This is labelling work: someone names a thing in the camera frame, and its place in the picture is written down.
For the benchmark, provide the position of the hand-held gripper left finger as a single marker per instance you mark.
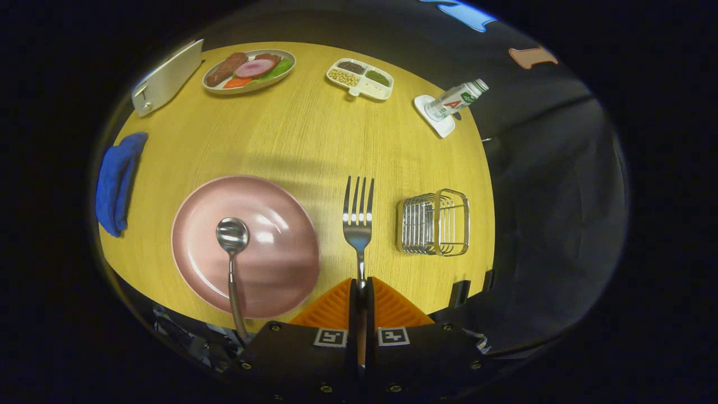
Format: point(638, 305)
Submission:
point(353, 314)

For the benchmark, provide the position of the white toaster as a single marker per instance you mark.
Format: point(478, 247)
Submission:
point(168, 78)

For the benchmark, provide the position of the white divided tray of grains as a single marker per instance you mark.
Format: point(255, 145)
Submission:
point(367, 88)

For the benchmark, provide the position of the long brown meat piece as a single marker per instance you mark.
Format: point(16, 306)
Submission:
point(224, 70)

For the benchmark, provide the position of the black table edge clamp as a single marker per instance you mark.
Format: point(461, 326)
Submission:
point(460, 293)

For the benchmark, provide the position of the green lettuce leaf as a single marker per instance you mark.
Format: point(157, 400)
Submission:
point(280, 69)

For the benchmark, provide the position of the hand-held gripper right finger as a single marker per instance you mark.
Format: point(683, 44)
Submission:
point(369, 314)

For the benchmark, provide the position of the white bottle with green label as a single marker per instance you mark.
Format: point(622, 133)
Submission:
point(454, 101)

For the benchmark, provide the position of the white square coaster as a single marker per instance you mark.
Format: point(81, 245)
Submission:
point(443, 128)

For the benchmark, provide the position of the blue towel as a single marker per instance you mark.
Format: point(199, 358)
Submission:
point(115, 185)

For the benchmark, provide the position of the small brown meat piece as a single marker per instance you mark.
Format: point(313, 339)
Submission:
point(269, 56)

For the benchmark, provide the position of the pink ham slice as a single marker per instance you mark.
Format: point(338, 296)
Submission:
point(254, 68)

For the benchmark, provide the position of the orange carrot slice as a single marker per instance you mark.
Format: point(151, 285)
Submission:
point(236, 83)

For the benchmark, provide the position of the pink plate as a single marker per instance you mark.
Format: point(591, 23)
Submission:
point(275, 264)

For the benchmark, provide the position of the white plate of food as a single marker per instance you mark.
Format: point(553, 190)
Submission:
point(247, 90)

